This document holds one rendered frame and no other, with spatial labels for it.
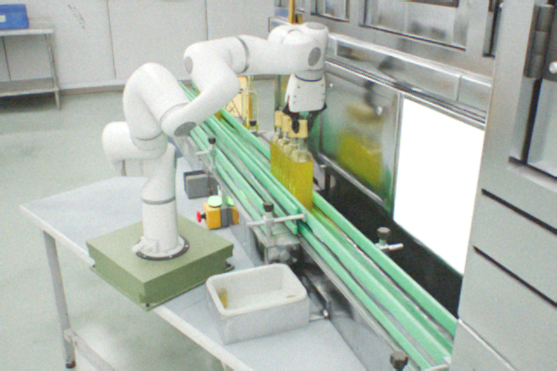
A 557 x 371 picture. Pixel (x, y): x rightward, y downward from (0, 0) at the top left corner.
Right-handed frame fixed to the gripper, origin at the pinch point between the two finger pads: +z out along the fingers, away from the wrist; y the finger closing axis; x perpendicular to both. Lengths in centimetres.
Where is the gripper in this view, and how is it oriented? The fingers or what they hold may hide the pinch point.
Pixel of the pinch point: (302, 124)
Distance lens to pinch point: 157.7
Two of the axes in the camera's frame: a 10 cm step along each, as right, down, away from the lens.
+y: -9.4, 1.3, -3.2
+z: -0.9, 8.0, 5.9
